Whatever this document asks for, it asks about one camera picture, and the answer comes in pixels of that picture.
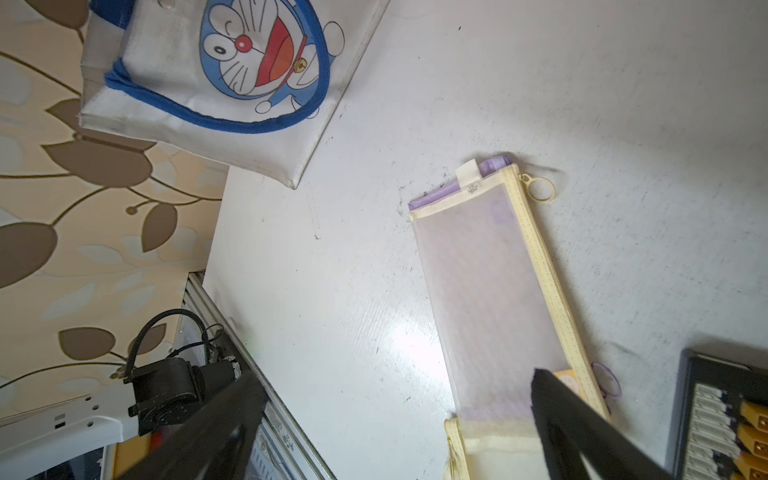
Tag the yellow trimmed mesh pouch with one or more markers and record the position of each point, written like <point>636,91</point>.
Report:
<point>493,451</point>

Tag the black screwdriver bit case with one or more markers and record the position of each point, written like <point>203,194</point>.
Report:
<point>719,420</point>

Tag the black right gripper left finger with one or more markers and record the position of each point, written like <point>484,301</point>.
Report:
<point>216,443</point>

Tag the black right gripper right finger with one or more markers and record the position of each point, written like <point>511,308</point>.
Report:
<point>572,435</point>

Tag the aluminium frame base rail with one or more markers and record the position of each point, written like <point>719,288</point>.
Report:
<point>267,441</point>

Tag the white canvas tote bag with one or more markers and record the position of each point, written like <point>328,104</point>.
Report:
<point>250,84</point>

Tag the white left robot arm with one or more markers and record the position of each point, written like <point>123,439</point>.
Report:
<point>167,392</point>

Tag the purple yellow trimmed pouch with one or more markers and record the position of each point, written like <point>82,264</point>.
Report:
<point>498,294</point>

